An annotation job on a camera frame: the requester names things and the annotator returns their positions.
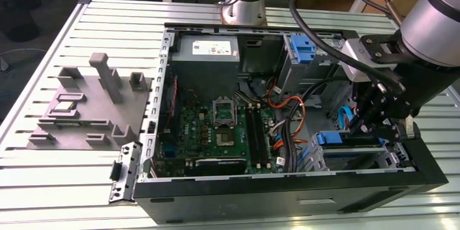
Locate green RAM stick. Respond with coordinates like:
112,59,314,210
53,121,94,128

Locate thin red fan wire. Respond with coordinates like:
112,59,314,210
170,75,180,119

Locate metal disk bay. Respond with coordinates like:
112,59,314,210
306,129,401,173

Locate black graphics card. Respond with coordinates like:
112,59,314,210
185,156,248,177

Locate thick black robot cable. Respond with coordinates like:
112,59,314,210
289,0,406,94

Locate hard disk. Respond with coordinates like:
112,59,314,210
301,130,388,166

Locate blue drive latch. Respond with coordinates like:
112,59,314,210
290,35,317,64

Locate black open PC case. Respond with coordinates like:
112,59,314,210
132,22,449,225

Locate CPU with silver top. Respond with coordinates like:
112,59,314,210
53,101,78,113

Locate metal socket cover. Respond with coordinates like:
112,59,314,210
213,97,238,129

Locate grey side camera bracket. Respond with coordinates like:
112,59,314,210
404,115,421,141

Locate grey power supply unit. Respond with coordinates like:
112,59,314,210
168,34,241,102

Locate blue wire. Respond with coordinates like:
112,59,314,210
337,105,358,131

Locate grey parts rack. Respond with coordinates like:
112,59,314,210
26,51,152,151

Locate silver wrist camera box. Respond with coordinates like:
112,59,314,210
338,38,382,83

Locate orange wire bundle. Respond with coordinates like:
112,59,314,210
268,95,308,151

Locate black cable bundle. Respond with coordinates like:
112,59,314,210
278,75,356,173

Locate grey optical drive cage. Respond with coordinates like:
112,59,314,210
278,33,356,96

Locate black RAM slot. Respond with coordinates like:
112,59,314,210
245,103,260,168
254,102,272,168

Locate CPU socket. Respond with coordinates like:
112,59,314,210
214,129,240,149

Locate black office chair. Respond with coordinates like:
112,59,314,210
0,0,42,43

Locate green motherboard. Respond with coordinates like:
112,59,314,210
152,100,288,178

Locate grey metal card bracket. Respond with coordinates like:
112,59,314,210
108,141,144,204

